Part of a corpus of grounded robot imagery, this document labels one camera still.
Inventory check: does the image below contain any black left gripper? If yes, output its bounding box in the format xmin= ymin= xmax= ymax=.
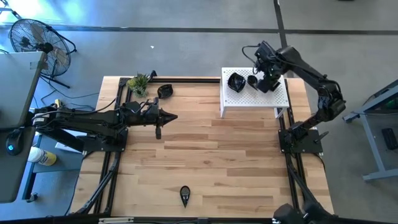
xmin=121 ymin=98 xmax=178 ymax=140

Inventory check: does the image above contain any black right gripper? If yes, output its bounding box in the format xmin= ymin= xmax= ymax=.
xmin=255 ymin=40 xmax=285 ymax=93

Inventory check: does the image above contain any black teardrop mini plate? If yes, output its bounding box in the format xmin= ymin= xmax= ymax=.
xmin=179 ymin=185 xmax=192 ymax=208
xmin=247 ymin=75 xmax=259 ymax=91

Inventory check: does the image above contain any small green potted plant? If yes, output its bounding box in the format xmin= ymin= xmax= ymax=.
xmin=126 ymin=73 xmax=152 ymax=99

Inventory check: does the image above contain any black desk support beam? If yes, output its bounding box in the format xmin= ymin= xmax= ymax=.
xmin=32 ymin=126 xmax=85 ymax=152

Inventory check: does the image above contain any white and yellow bottle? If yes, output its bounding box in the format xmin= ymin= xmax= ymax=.
xmin=27 ymin=146 xmax=58 ymax=166

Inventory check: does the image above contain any blue desk leg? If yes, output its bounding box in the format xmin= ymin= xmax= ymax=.
xmin=21 ymin=133 xmax=43 ymax=203

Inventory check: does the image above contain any light grey desk top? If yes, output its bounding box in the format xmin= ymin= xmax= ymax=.
xmin=0 ymin=51 xmax=47 ymax=130

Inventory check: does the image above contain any black computer mouse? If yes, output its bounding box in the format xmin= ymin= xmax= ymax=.
xmin=5 ymin=128 xmax=24 ymax=156

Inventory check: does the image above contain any black floor fan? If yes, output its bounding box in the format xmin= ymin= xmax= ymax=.
xmin=8 ymin=18 xmax=78 ymax=90

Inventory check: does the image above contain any dark grey desk top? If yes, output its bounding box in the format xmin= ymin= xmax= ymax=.
xmin=0 ymin=126 xmax=37 ymax=203

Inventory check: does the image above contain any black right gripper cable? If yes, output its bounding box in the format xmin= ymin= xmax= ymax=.
xmin=241 ymin=44 xmax=261 ymax=68

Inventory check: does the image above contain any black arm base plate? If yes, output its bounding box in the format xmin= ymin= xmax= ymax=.
xmin=83 ymin=129 xmax=129 ymax=153
xmin=278 ymin=129 xmax=324 ymax=155

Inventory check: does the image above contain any black floor cable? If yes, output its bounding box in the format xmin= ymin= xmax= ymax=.
xmin=30 ymin=76 xmax=100 ymax=113

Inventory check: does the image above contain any silver hinge bracket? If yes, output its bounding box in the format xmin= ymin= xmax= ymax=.
xmin=98 ymin=217 xmax=135 ymax=224

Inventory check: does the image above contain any grey metal table frame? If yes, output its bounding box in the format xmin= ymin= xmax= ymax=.
xmin=341 ymin=79 xmax=398 ymax=182

